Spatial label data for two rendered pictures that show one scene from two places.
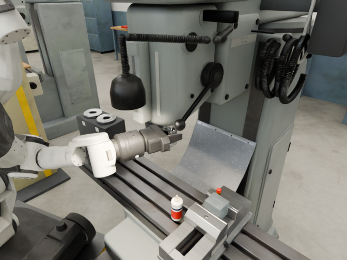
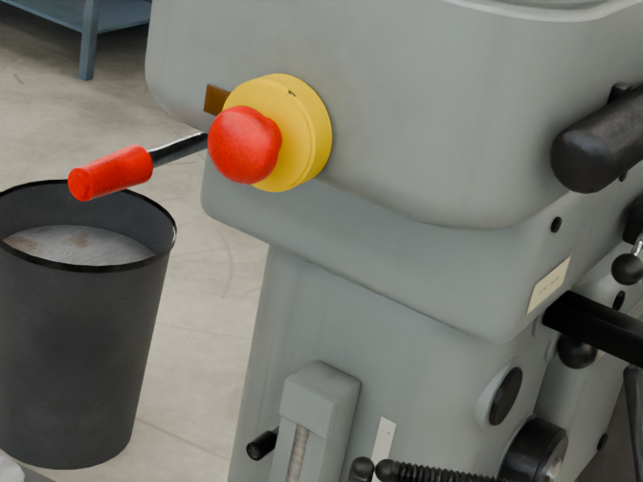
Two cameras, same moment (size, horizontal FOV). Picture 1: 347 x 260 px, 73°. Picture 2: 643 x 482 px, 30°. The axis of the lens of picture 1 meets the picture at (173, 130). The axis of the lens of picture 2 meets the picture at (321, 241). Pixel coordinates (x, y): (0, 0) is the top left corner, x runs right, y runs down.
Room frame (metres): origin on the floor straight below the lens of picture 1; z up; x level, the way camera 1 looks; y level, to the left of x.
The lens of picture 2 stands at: (-0.08, 0.29, 1.99)
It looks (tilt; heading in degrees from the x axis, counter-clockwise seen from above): 26 degrees down; 345
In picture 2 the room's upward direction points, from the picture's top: 11 degrees clockwise
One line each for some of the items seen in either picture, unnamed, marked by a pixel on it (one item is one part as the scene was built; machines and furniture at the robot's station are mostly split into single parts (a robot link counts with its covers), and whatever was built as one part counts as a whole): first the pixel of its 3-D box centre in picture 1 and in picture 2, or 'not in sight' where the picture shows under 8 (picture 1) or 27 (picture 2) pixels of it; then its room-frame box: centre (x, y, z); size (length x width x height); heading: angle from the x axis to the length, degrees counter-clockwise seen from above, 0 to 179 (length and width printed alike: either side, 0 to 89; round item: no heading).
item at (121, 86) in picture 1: (127, 88); not in sight; (0.45, 0.09, 1.48); 0.07 x 0.07 x 0.06
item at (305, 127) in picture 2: not in sight; (275, 133); (0.50, 0.17, 1.76); 0.06 x 0.02 x 0.06; 47
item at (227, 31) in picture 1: (224, 33); (641, 438); (0.49, -0.10, 1.58); 0.17 x 0.01 x 0.01; 160
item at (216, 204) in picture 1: (216, 207); not in sight; (0.53, -0.14, 1.05); 0.06 x 0.05 x 0.06; 46
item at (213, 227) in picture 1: (205, 221); not in sight; (0.49, -0.10, 1.03); 0.12 x 0.06 x 0.04; 46
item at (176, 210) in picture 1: (176, 206); not in sight; (0.58, -0.01, 1.00); 0.04 x 0.04 x 0.11
